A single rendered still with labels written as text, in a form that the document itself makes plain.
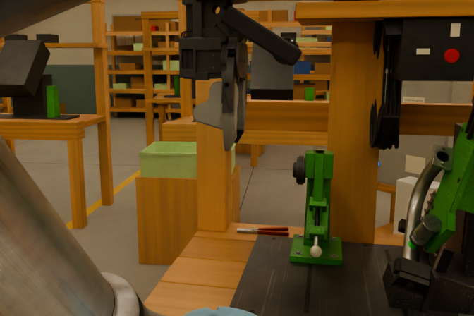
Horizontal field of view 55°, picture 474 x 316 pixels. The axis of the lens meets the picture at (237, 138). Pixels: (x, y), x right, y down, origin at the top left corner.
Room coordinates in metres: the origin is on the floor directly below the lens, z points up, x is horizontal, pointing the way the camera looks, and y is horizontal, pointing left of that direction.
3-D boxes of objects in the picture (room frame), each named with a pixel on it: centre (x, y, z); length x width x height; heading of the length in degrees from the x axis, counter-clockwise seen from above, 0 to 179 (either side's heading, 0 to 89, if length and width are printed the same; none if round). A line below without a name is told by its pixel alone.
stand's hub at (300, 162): (1.13, -0.16, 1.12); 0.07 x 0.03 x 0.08; 169
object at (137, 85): (10.62, 1.54, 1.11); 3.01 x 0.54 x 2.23; 84
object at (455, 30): (1.15, -0.49, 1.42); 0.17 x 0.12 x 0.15; 79
